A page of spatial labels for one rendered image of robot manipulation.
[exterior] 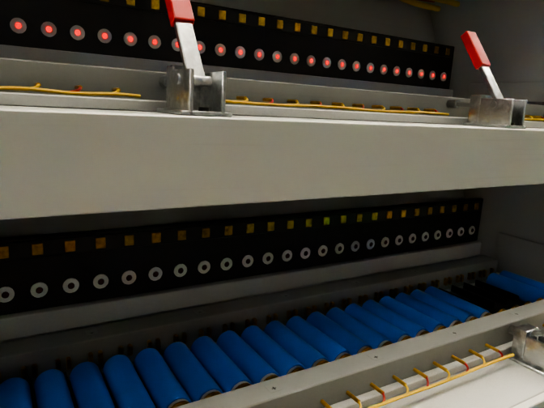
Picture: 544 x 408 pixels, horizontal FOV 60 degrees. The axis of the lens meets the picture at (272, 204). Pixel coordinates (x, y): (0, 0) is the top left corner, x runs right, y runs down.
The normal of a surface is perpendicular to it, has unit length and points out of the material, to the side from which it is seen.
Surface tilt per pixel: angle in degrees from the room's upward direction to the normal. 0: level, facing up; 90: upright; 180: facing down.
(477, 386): 21
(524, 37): 90
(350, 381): 111
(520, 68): 90
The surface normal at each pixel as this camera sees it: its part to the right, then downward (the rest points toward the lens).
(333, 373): 0.05, -0.98
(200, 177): 0.51, 0.20
